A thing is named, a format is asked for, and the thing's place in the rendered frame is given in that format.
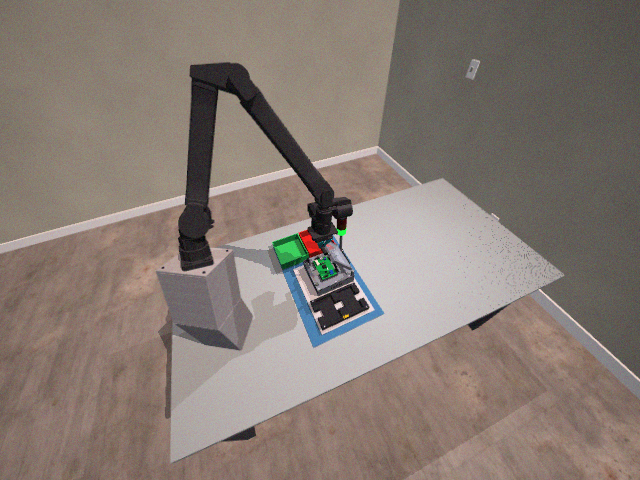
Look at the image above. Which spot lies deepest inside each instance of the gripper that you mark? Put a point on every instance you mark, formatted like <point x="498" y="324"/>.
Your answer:
<point x="323" y="233"/>

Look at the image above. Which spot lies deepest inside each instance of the green open-top bin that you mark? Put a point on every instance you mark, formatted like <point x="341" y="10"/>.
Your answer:
<point x="290" y="251"/>

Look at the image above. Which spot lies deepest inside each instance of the green circuit board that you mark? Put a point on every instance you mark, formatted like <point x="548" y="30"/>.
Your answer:
<point x="324" y="267"/>

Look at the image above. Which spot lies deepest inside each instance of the red bin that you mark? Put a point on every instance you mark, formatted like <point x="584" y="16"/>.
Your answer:
<point x="310" y="245"/>

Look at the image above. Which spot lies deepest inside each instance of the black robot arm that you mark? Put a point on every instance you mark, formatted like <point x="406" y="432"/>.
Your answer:
<point x="207" y="80"/>

